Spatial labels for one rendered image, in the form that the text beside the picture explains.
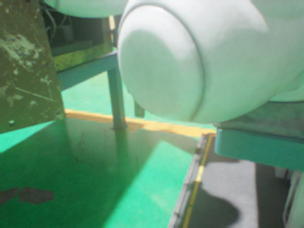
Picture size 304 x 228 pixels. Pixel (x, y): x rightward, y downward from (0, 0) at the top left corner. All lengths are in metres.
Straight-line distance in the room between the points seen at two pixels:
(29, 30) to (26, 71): 0.09
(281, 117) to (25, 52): 0.54
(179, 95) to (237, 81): 0.05
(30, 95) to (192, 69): 0.50
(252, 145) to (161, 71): 0.29
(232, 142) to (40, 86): 0.46
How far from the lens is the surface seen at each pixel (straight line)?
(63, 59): 1.24
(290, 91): 0.42
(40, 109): 0.63
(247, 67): 0.19
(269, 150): 0.44
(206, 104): 0.19
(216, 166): 0.99
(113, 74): 1.74
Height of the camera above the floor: 0.93
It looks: 26 degrees down
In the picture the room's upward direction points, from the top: 2 degrees counter-clockwise
